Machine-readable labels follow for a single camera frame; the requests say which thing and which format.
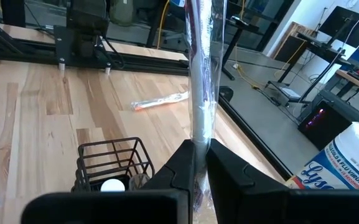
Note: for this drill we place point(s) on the purple toothbrush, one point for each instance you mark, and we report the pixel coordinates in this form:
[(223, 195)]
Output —
[(202, 93)]

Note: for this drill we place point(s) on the white yellow wipes canister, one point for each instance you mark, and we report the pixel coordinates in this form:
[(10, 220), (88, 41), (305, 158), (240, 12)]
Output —
[(347, 161)]

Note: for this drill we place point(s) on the olive green bag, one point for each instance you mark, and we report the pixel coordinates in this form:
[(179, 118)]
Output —
[(121, 12)]

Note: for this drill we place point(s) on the black computer monitor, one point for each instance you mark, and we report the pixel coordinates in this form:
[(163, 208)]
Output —
[(338, 21)]

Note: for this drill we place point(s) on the white base plate standoff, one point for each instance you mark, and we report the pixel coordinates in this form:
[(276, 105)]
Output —
[(107, 70), (61, 67)]

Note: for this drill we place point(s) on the orange toothbrush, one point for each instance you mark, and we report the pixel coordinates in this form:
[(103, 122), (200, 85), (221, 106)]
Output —
[(157, 102)]

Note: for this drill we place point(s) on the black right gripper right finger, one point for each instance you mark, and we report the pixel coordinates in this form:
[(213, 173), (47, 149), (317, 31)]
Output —
[(244, 202)]

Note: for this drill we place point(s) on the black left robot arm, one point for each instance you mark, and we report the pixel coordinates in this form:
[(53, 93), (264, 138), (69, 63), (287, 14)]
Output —
[(86, 31)]

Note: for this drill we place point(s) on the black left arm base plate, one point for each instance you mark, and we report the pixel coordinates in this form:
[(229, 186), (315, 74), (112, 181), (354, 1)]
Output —
[(64, 46)]

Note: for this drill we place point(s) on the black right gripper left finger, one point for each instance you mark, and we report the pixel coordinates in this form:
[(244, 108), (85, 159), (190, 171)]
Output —
[(166, 202)]

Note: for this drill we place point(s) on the black computer with purple light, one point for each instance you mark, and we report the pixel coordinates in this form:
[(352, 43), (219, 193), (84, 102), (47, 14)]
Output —
[(322, 124)]

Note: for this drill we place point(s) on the blue mouthwash bottle white cap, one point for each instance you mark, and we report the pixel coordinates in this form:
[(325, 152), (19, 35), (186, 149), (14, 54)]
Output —
[(113, 185)]

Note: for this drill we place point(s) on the wooden slat crate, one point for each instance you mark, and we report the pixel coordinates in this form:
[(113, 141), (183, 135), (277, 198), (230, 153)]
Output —
[(302, 29)]

